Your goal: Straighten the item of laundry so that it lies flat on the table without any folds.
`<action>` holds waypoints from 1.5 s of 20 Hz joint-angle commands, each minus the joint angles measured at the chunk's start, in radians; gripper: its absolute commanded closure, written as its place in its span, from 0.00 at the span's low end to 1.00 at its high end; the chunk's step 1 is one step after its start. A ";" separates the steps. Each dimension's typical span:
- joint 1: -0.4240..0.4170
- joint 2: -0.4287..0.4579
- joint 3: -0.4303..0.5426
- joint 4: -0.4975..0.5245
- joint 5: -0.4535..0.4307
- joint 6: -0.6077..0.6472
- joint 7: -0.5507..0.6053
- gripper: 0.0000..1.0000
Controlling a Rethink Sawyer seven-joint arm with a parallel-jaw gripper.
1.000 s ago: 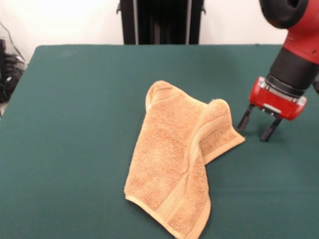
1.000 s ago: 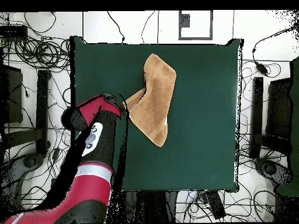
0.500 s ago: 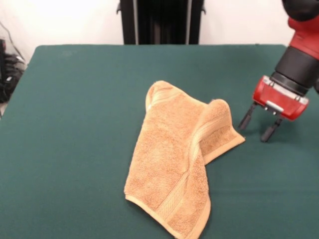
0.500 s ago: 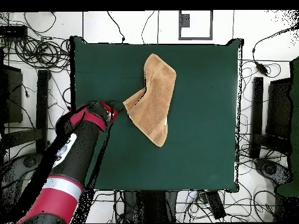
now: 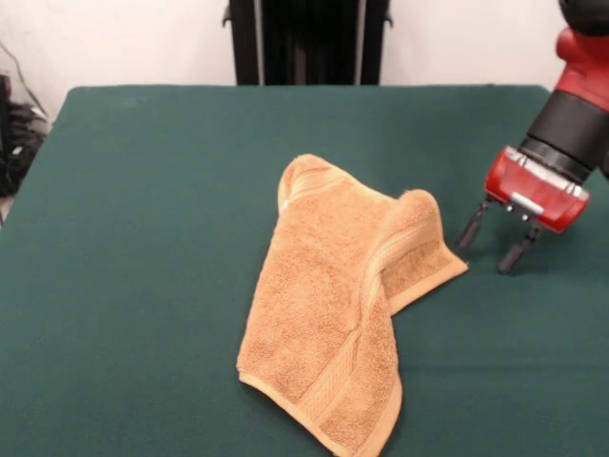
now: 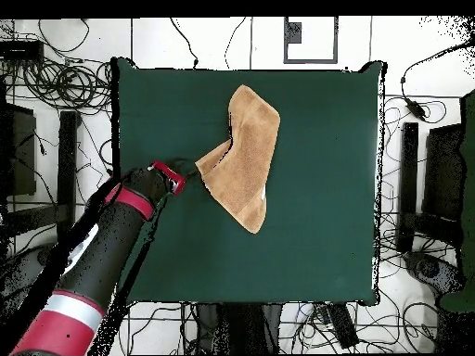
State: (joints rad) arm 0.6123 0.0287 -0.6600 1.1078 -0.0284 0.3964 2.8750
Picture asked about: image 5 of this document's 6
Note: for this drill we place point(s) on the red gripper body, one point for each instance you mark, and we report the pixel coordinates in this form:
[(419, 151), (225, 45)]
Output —
[(533, 195)]

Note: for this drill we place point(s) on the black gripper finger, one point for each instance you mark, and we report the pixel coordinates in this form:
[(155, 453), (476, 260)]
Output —
[(470, 228), (516, 252)]

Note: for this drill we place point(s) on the tan terry towel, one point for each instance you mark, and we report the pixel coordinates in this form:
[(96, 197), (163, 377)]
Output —
[(309, 295)]

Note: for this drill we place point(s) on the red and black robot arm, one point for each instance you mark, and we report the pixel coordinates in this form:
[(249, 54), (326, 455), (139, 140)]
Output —
[(566, 124)]

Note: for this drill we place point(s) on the dark green table cloth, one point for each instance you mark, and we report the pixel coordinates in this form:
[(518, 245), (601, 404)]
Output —
[(143, 285)]

